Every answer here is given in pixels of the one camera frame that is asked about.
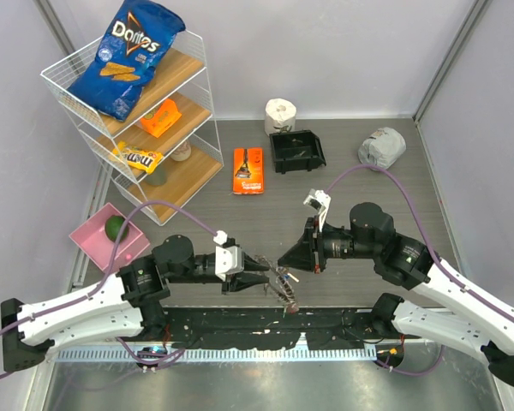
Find keys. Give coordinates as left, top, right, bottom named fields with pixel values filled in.
left=282, top=137, right=311, bottom=159

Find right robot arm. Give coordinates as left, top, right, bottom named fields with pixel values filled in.
left=278, top=202, right=514, bottom=387

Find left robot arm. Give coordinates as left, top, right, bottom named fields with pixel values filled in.
left=0, top=235, right=269, bottom=372

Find black plastic storage bin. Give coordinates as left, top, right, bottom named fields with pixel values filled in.
left=269, top=130, right=326, bottom=175

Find orange razor box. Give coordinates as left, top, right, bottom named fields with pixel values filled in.
left=232, top=147, right=265, bottom=195

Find grey wrapped paper bundle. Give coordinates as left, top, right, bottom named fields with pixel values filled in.
left=357, top=127, right=407, bottom=170

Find white toilet paper roll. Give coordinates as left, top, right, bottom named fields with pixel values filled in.
left=265, top=98, right=297, bottom=135

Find green lime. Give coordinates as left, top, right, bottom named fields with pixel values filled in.
left=105, top=215, right=129, bottom=242

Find yellow M&M candy bag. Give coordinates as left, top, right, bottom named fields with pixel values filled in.
left=112, top=141, right=164, bottom=174

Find pink plastic tray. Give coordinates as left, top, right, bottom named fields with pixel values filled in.
left=69, top=203, right=150, bottom=272

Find orange snack box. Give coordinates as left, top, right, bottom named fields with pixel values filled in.
left=137, top=98, right=182, bottom=138

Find blue Doritos chip bag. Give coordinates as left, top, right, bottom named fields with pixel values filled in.
left=68, top=1, right=186, bottom=122

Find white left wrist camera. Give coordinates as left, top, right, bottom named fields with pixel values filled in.
left=213, top=230, right=244, bottom=282

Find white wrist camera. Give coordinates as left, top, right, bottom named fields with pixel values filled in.
left=303, top=189, right=331, bottom=232
left=213, top=230, right=244, bottom=282

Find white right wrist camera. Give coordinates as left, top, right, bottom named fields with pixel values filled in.
left=303, top=189, right=331, bottom=232

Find white wire wooden shelf rack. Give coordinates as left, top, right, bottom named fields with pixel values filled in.
left=41, top=31, right=224, bottom=225

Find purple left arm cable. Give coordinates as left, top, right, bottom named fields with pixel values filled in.
left=0, top=200, right=228, bottom=382

